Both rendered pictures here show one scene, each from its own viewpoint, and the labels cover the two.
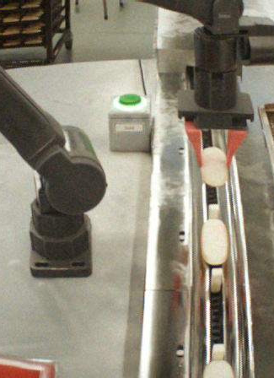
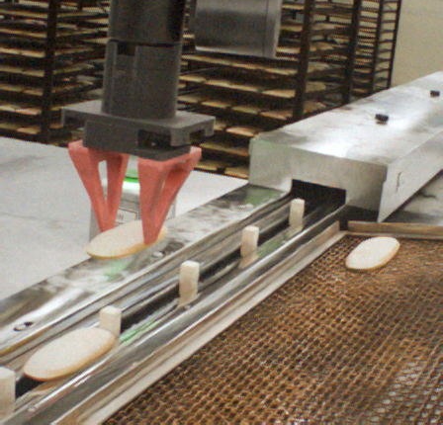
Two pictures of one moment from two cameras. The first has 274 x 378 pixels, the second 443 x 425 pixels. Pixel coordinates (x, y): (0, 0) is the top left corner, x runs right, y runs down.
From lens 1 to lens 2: 0.52 m
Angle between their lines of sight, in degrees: 25
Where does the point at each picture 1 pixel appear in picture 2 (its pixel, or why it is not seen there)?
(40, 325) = not seen: outside the picture
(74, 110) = not seen: hidden behind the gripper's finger
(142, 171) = not seen: hidden behind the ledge
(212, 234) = (71, 340)
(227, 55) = (146, 9)
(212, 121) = (107, 133)
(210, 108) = (110, 112)
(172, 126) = (183, 231)
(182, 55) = (289, 157)
